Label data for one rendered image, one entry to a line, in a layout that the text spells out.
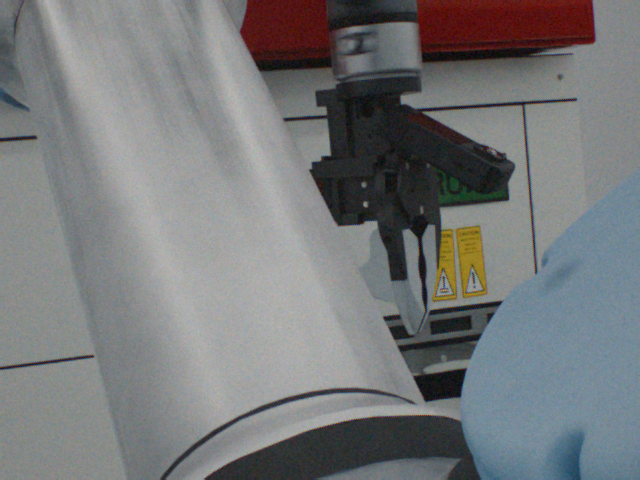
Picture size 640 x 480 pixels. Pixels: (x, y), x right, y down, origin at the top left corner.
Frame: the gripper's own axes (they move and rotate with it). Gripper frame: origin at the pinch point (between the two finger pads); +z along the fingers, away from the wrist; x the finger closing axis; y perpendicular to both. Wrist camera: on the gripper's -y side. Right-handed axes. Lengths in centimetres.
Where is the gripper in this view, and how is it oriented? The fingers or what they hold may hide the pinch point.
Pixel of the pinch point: (421, 318)
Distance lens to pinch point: 103.7
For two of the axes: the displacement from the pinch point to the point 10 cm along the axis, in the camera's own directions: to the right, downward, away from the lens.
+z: 0.9, 9.9, 0.6
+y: -8.7, 0.5, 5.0
